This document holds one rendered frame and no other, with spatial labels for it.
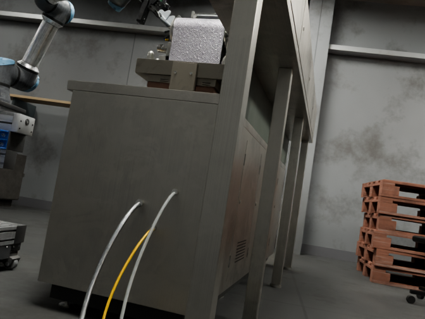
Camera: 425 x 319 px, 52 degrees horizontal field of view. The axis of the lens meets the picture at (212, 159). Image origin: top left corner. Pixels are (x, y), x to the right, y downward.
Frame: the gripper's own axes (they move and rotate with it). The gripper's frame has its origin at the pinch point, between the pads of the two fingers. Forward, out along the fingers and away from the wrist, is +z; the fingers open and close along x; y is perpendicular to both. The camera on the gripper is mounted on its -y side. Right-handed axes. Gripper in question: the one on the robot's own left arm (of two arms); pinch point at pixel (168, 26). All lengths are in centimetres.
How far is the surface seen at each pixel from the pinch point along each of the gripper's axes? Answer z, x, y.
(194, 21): 10.2, -5.2, 9.7
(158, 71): 26.1, -25.6, -15.5
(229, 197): 92, -81, -19
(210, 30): 19.0, -5.8, 12.0
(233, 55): 67, -83, 5
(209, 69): 40.6, -25.6, -0.2
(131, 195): 59, -32, -53
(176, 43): 11.9, -5.9, -2.7
